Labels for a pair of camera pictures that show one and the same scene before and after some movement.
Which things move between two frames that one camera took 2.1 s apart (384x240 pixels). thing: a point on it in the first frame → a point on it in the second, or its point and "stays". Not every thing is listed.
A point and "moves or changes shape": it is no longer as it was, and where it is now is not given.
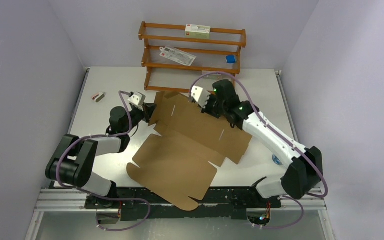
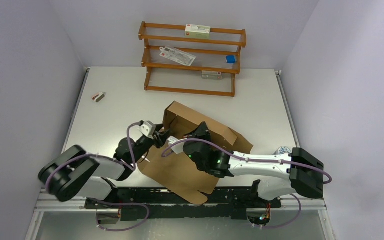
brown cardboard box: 176,164 moves or changes shape
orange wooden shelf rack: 184,59 stays
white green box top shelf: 198,31 stays
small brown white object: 98,97 stays
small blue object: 230,59 stays
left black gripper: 148,111 → 161,137
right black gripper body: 214,108 → 193,135
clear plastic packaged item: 179,56 stays
